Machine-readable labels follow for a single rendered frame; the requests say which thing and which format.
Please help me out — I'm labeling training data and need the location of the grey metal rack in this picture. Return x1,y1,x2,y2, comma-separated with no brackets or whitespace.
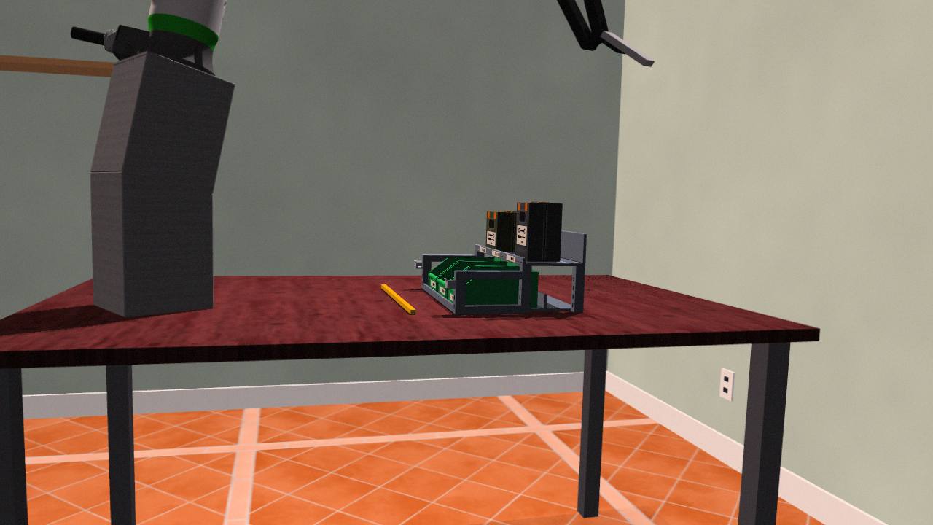
415,230,587,314

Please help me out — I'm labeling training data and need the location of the green open bin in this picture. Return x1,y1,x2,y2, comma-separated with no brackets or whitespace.
447,267,539,308
437,262,520,298
428,257,507,291

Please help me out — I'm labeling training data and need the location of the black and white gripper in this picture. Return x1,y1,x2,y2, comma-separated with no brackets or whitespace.
557,0,655,67

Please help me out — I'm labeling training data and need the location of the olive green case with orange latches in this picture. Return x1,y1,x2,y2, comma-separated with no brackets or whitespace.
485,211,517,252

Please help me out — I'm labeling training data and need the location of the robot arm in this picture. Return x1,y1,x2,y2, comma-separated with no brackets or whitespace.
71,0,227,76

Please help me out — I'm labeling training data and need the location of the yellow bar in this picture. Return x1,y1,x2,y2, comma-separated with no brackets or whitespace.
381,284,415,314

